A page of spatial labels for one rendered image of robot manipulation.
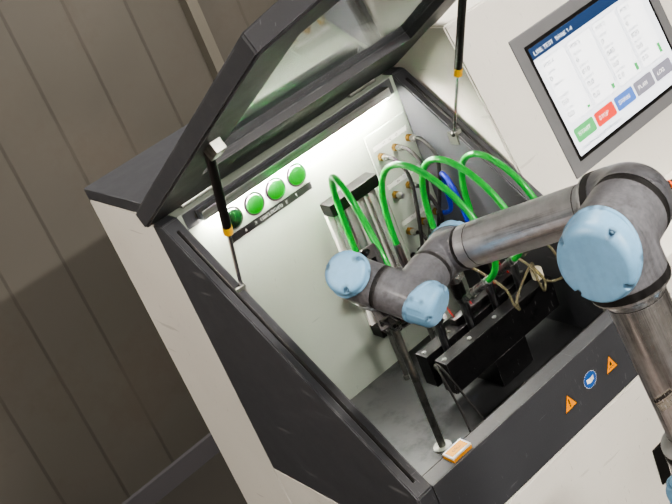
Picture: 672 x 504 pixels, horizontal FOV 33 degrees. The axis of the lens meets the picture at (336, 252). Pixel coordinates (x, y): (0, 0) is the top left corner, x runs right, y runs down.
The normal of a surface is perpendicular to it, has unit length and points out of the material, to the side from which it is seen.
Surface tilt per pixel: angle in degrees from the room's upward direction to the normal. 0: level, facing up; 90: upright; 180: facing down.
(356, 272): 45
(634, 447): 90
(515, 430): 90
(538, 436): 90
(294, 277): 90
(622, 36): 76
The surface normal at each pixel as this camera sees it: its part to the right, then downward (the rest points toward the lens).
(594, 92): 0.50, -0.05
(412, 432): -0.35, -0.83
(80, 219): 0.62, 0.15
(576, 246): -0.55, 0.45
